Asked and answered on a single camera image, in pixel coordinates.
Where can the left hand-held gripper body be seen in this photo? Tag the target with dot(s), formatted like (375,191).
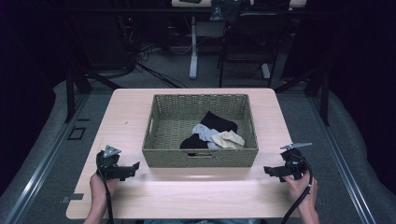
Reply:
(109,161)

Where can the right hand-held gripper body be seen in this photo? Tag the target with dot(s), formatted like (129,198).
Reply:
(294,163)

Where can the beige cloth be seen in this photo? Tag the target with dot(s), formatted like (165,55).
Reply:
(229,139)

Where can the green woven basket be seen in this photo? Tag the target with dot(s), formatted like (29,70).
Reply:
(174,124)

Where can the black cloth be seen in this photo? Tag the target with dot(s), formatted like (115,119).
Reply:
(218,122)
(193,142)

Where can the grey cloth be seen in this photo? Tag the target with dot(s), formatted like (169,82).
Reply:
(204,133)

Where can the person's left hand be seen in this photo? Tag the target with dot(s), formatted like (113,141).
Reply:
(100,188)

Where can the person's right hand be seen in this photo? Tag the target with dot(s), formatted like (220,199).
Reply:
(302,189)

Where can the black floor plate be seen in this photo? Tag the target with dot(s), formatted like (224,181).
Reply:
(77,133)

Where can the grey floor tape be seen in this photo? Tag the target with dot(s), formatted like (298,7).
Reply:
(73,197)

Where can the black metal stand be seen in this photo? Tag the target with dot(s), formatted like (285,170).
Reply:
(71,93)
(323,96)

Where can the white desk foot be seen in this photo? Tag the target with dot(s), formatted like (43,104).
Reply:
(265,71)

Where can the white desk leg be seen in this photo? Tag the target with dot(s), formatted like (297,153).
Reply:
(194,46)

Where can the black chair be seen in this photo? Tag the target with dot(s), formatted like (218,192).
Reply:
(252,37)

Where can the white background desk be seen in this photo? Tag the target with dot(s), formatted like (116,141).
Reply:
(292,3)

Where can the dark bag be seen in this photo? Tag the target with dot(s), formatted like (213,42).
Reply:
(225,9)

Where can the metal floor rail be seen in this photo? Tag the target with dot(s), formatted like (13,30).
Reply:
(342,161)
(40,168)

